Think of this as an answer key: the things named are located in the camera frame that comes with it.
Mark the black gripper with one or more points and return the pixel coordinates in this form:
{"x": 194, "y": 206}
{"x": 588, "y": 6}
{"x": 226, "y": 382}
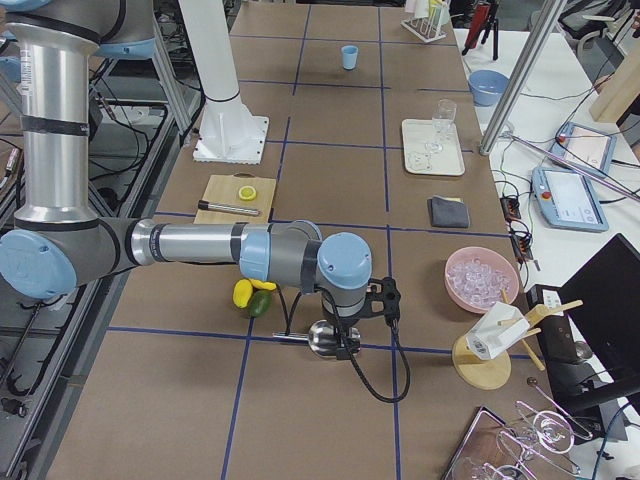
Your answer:
{"x": 342, "y": 322}

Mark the light blue plastic cup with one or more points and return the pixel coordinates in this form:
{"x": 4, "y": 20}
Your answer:
{"x": 349, "y": 55}

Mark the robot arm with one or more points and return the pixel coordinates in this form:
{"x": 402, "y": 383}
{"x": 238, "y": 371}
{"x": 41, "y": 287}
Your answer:
{"x": 59, "y": 243}

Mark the metal ice scoop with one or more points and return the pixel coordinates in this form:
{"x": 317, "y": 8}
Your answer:
{"x": 324, "y": 340}

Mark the pink bowl with ice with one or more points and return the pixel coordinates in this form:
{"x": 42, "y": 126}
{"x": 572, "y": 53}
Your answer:
{"x": 476, "y": 278}

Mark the blue bowl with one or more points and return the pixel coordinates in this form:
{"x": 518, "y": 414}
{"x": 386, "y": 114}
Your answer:
{"x": 487, "y": 87}

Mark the grey folded cloth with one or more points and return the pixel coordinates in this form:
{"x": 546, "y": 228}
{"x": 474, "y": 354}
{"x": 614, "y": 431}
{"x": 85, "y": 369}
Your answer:
{"x": 446, "y": 213}

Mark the green lime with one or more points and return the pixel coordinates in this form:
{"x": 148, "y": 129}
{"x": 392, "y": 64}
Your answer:
{"x": 259, "y": 303}

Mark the wooden mug tree stand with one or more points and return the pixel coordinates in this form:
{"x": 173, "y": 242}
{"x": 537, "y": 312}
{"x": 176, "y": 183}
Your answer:
{"x": 493, "y": 374}

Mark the yellow lemon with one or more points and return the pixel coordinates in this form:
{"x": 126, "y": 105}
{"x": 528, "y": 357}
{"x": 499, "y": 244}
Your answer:
{"x": 263, "y": 285}
{"x": 242, "y": 293}

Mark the cream bear tray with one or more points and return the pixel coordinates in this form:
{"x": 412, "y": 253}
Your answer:
{"x": 423, "y": 155}

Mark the lemon slice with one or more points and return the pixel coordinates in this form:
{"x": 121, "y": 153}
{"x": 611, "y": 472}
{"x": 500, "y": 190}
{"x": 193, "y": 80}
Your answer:
{"x": 247, "y": 193}

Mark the metal tray with glasses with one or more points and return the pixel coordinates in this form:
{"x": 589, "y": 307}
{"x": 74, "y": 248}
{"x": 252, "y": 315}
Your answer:
{"x": 534, "y": 445}

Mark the wooden cutting board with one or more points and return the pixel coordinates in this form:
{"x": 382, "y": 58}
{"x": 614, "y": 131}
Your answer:
{"x": 224, "y": 188}

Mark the clear cocktail glass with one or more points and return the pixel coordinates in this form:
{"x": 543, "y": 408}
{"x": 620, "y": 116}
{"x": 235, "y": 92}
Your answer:
{"x": 442, "y": 120}

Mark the metal muddler black tip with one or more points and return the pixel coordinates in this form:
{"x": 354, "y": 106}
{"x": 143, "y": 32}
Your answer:
{"x": 227, "y": 208}

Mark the near teach pendant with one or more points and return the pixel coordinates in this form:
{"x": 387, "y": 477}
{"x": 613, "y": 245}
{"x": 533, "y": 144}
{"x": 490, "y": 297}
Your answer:
{"x": 567, "y": 200}

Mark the teach pendant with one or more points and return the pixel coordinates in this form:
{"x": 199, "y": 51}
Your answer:
{"x": 585, "y": 147}
{"x": 567, "y": 200}

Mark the black monitor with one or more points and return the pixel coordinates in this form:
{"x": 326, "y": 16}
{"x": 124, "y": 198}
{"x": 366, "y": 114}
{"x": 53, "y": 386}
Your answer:
{"x": 608, "y": 320}

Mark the far teach pendant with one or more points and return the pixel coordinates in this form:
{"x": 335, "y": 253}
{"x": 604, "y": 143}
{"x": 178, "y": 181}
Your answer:
{"x": 585, "y": 147}

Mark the white cup rack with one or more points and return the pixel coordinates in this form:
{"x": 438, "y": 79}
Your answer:
{"x": 427, "y": 19}

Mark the black tripod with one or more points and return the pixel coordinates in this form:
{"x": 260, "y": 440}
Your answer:
{"x": 483, "y": 24}

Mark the white camera pillar base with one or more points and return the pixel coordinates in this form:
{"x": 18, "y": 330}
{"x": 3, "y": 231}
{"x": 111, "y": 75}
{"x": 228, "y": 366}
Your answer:
{"x": 228, "y": 131}

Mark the aluminium frame post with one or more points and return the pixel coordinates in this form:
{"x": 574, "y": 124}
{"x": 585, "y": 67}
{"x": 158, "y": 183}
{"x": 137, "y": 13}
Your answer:
{"x": 526, "y": 61}

